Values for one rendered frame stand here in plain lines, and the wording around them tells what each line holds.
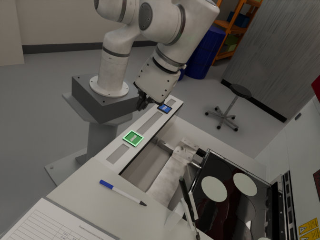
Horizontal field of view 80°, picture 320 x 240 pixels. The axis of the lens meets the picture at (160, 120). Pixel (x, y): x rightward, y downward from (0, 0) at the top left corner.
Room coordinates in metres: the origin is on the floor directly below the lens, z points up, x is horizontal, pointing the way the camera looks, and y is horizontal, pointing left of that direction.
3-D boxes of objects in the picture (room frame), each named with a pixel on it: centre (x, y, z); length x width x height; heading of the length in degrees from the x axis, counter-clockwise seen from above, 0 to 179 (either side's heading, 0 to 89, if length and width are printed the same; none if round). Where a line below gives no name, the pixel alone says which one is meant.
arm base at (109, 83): (0.79, 0.29, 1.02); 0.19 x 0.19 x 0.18
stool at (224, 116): (2.40, -0.86, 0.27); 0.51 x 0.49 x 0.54; 148
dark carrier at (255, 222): (0.43, -0.38, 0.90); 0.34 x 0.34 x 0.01; 75
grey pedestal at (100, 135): (0.84, 0.38, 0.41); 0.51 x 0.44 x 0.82; 60
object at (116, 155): (0.60, 0.03, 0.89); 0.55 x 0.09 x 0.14; 165
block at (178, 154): (0.55, -0.14, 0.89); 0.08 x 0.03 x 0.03; 75
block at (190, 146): (0.63, -0.16, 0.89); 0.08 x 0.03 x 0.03; 75
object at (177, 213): (0.24, -0.13, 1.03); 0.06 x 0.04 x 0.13; 75
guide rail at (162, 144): (0.58, -0.27, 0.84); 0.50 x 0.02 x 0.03; 75
